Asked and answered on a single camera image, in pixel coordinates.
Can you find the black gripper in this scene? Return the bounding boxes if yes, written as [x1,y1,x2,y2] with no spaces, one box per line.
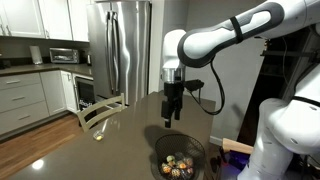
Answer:
[161,81,185,129]

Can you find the black wire mesh basket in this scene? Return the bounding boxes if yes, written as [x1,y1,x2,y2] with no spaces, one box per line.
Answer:
[150,133,207,180]

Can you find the orange and black toy ball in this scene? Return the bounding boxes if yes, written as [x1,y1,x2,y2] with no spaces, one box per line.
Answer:
[161,163,172,175]

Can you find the yellow toy ball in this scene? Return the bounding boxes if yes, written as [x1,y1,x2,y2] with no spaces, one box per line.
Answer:
[170,168,182,179]

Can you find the wooden board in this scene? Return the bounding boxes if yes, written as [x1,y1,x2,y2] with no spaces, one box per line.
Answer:
[221,137,255,155]

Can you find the white wooden chair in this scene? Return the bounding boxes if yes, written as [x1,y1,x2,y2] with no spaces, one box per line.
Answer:
[76,93,126,133]

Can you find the small glass with yellow item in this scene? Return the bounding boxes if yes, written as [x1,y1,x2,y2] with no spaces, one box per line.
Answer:
[92,129,105,142]

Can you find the stainless steel refrigerator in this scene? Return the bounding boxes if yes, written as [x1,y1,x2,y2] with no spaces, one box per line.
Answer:
[86,0,152,106]

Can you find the black wine cooler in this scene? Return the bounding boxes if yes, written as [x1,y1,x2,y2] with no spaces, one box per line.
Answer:
[73,74,98,126]

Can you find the silver toaster oven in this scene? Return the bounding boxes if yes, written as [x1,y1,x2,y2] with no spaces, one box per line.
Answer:
[49,47,80,65]

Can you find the black metal shelf rack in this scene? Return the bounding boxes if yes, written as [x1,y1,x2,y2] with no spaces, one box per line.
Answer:
[259,34,319,101]

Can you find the dark kitchen countertop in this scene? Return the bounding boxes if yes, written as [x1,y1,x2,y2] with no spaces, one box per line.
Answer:
[0,62,94,78]

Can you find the white lower kitchen cabinets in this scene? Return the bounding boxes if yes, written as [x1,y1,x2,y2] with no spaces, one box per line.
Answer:
[0,70,79,136]

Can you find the white kitchen cabinets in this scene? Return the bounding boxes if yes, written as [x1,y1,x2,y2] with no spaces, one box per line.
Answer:
[0,70,79,136]
[0,0,93,43]

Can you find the white paper towel roll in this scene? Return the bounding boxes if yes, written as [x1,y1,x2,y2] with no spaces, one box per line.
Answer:
[29,45,44,66]

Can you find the white upper kitchen cabinets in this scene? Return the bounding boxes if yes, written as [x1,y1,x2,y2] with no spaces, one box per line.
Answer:
[0,0,93,43]

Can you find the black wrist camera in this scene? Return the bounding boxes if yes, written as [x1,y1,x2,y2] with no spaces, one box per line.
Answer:
[184,79,205,93]

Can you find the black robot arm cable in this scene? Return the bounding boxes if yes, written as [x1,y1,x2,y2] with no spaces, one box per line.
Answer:
[189,58,227,117]

